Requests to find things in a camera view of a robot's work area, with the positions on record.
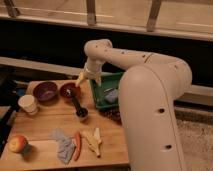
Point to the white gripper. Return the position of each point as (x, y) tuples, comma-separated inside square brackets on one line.
[(92, 70)]

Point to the black handled brush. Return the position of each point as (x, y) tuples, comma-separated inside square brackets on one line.
[(73, 98)]

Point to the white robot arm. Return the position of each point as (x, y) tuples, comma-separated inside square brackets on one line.
[(147, 91)]

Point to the green plastic tray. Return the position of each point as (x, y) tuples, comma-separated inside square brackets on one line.
[(109, 82)]

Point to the red orange bowl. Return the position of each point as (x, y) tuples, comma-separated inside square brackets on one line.
[(70, 85)]

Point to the light blue sponge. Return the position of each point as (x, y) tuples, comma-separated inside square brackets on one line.
[(111, 95)]

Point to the small metal cup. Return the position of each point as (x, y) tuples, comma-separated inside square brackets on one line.
[(82, 113)]

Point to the dark red grapes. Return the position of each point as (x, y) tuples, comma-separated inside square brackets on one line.
[(114, 115)]

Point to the purple bowl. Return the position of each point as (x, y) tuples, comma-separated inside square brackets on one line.
[(45, 91)]

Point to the wooden table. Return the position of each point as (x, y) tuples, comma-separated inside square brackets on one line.
[(38, 128)]

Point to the orange carrot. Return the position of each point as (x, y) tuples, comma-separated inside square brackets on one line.
[(78, 141)]

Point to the white paper cup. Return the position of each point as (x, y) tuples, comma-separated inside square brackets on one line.
[(29, 104)]

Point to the grey blue cloth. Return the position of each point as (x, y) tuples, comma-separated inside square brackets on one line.
[(66, 146)]

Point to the red apple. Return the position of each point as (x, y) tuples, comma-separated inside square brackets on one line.
[(17, 144)]

